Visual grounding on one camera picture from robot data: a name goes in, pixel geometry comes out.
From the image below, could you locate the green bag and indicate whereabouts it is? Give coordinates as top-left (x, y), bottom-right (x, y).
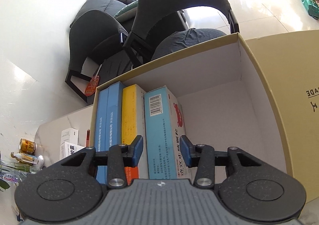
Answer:
top-left (301, 0), bottom-right (319, 19)

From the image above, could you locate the gold drink can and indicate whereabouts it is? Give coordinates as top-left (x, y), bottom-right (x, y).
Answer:
top-left (19, 138), bottom-right (37, 155)

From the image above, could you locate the green cushion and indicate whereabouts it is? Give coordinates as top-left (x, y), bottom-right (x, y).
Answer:
top-left (113, 0), bottom-right (139, 22)

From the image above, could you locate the white purple tube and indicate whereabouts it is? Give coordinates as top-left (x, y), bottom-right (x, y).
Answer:
top-left (0, 170), bottom-right (20, 185)

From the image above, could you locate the tan shoe box lid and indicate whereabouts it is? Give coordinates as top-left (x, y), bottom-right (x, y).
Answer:
top-left (245, 30), bottom-right (319, 203)

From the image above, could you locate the white grey medicine box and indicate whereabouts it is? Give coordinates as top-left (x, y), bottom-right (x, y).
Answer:
top-left (59, 141), bottom-right (86, 161)

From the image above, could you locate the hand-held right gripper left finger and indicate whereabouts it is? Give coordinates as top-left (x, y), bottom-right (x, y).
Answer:
top-left (61, 135), bottom-right (144, 189)

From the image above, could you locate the tan cardboard shoe box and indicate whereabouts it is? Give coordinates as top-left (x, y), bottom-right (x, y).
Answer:
top-left (90, 32), bottom-right (296, 185)

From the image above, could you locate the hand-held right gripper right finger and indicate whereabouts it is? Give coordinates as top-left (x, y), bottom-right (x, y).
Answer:
top-left (179, 135), bottom-right (261, 188)

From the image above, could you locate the yellow dropper bottle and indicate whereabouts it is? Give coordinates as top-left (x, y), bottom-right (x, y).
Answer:
top-left (10, 151), bottom-right (38, 166)

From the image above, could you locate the white blue medicine box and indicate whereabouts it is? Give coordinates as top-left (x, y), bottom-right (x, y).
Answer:
top-left (144, 86), bottom-right (193, 180)

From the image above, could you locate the black fabric chair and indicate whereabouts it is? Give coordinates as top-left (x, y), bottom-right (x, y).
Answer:
top-left (65, 10), bottom-right (130, 105)
top-left (123, 0), bottom-right (240, 67)

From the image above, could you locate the yellow orange medicine box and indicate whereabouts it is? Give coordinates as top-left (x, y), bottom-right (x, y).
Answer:
top-left (121, 84), bottom-right (147, 186)

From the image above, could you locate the orange hang tag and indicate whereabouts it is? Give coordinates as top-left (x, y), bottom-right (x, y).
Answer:
top-left (85, 64), bottom-right (103, 96)

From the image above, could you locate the grey checkered seat cushion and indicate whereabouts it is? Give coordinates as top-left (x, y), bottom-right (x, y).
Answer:
top-left (150, 28), bottom-right (228, 63)

